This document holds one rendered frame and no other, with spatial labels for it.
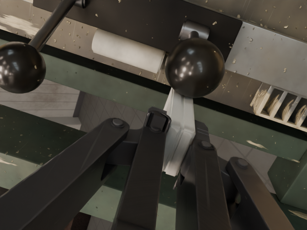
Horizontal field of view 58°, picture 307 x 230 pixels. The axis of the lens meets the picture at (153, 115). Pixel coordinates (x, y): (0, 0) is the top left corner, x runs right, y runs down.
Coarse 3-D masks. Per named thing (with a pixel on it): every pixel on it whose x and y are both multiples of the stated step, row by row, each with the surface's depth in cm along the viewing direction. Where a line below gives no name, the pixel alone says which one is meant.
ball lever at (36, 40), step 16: (64, 0) 25; (80, 0) 26; (64, 16) 25; (48, 32) 23; (0, 48) 19; (16, 48) 19; (32, 48) 20; (0, 64) 19; (16, 64) 19; (32, 64) 19; (0, 80) 19; (16, 80) 19; (32, 80) 20
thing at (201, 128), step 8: (200, 128) 16; (200, 136) 16; (208, 136) 16; (192, 144) 14; (184, 160) 14; (224, 160) 14; (184, 168) 14; (224, 168) 13; (184, 176) 14; (224, 176) 13; (224, 184) 13; (232, 184) 13; (232, 192) 13; (232, 200) 13
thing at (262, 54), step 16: (32, 0) 28; (240, 32) 27; (256, 32) 27; (272, 32) 27; (240, 48) 28; (256, 48) 28; (272, 48) 28; (288, 48) 27; (304, 48) 27; (240, 64) 29; (256, 64) 28; (272, 64) 28; (288, 64) 28; (304, 64) 28; (272, 80) 29; (288, 80) 29; (304, 80) 29
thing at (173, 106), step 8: (168, 96) 20; (176, 96) 18; (168, 104) 18; (176, 104) 17; (168, 112) 16; (176, 112) 16; (176, 120) 15; (176, 128) 14; (168, 136) 14; (176, 136) 14; (168, 144) 14; (168, 152) 15; (168, 160) 15
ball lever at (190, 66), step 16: (192, 32) 25; (208, 32) 26; (176, 48) 17; (192, 48) 16; (208, 48) 16; (176, 64) 16; (192, 64) 16; (208, 64) 16; (224, 64) 17; (176, 80) 17; (192, 80) 16; (208, 80) 16; (192, 96) 17
